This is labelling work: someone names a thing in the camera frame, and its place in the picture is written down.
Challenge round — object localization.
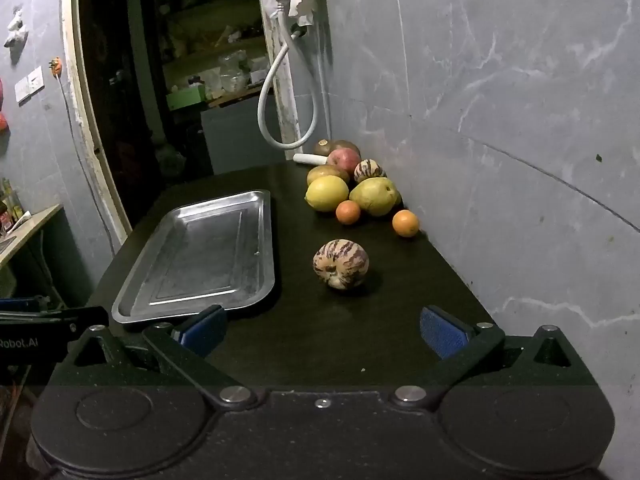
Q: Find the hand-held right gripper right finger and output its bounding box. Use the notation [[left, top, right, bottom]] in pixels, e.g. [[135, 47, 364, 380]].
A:
[[391, 304, 599, 407]]

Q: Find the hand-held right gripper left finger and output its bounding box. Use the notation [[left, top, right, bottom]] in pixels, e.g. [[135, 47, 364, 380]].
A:
[[47, 304, 256, 407]]

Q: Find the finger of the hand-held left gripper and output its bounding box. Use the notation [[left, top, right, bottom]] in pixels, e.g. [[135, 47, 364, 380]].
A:
[[0, 298, 44, 313], [49, 306, 110, 358]]

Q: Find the rectangular metal tray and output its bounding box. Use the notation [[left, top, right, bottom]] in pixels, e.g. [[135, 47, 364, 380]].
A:
[[111, 189, 276, 324]]

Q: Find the small orange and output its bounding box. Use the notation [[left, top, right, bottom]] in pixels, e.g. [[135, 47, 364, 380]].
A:
[[335, 200, 362, 225], [392, 209, 420, 238]]

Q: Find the large striped pepino melon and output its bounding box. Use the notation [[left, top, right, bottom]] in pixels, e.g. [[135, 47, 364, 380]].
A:
[[313, 239, 371, 291]]

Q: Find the yellow-green pear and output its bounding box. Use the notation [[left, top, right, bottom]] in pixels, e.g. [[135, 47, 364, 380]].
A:
[[349, 177, 402, 217]]

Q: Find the yellow citrus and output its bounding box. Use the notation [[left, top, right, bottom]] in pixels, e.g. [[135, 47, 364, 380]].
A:
[[305, 175, 350, 212]]

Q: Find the brown pear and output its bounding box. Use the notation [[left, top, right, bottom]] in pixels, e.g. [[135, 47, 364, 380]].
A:
[[306, 164, 351, 187]]

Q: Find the beige side counter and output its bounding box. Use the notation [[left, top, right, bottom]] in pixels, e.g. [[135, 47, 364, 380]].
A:
[[0, 204, 64, 267]]

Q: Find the group of condiment bottles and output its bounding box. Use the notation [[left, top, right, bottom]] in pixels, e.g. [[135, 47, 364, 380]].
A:
[[0, 178, 25, 234]]

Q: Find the small striped pepino melon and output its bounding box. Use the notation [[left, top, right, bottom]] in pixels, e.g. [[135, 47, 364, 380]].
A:
[[353, 158, 387, 184]]

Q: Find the red apple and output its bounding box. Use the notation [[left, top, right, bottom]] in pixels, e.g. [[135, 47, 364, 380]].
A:
[[327, 148, 362, 177]]

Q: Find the grey cabinet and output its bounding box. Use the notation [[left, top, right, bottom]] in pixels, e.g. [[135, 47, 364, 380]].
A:
[[200, 94, 287, 177]]

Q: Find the green box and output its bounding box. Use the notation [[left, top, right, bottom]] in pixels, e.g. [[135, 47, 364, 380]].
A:
[[166, 84, 209, 111]]

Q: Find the clear plastic jar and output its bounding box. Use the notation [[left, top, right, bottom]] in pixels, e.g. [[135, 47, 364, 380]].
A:
[[219, 50, 252, 94]]

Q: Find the cluttered wooden shelf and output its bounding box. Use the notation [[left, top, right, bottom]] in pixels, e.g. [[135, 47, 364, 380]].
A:
[[150, 0, 268, 110]]

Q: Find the black wall cable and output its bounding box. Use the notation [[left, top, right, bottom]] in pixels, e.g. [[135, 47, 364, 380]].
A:
[[59, 77, 123, 243]]

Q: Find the red wall decoration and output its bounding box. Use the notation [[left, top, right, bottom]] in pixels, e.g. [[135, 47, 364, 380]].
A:
[[0, 77, 11, 134]]

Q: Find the white door frame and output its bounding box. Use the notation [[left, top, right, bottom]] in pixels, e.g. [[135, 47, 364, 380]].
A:
[[59, 0, 132, 247]]

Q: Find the white wall switch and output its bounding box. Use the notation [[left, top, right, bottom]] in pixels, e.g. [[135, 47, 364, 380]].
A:
[[14, 66, 45, 106]]

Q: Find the white flexible hose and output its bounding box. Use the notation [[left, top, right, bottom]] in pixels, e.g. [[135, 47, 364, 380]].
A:
[[257, 0, 321, 150]]

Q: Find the white wall hook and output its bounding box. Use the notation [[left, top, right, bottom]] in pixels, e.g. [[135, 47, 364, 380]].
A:
[[3, 6, 29, 49]]

